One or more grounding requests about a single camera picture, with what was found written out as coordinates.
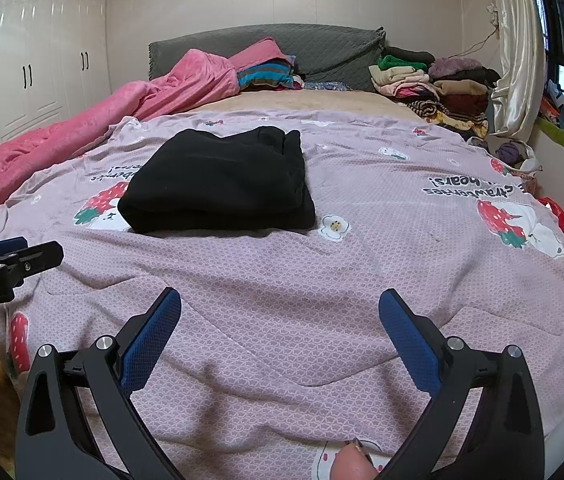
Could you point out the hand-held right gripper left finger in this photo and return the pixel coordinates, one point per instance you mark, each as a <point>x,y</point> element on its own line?
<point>154,337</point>

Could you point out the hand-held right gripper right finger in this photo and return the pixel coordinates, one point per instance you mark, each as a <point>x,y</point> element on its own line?
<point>407,337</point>

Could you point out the black sweater with orange cuffs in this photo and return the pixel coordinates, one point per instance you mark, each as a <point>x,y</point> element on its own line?
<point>212,185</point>

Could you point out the bag of purple clothes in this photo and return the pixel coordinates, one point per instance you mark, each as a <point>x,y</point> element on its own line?
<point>512,152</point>

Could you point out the pile of folded clothes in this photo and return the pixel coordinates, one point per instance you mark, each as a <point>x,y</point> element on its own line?
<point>452,95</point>

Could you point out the pink strawberry printed bedsheet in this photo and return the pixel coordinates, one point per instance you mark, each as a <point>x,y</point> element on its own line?
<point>312,285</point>

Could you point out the pink plush blanket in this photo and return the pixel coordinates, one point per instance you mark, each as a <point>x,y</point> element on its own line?
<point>62,145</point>

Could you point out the white wardrobe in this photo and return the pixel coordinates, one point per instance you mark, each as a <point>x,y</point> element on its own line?
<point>37,60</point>

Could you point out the red packet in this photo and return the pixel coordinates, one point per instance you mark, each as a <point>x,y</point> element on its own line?
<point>559,215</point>

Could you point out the beige bed sheet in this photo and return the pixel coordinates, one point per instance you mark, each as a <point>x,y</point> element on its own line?
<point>312,102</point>

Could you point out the dark floral cloth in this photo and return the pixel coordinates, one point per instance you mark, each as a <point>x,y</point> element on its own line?
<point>327,86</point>

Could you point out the colourful striped cloth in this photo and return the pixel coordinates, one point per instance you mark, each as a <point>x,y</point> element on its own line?
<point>267,77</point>

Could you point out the grey quilted headboard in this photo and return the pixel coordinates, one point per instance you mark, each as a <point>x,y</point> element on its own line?
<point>327,50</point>

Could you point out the cream curtain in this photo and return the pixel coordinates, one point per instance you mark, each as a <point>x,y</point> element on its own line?
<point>517,50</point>

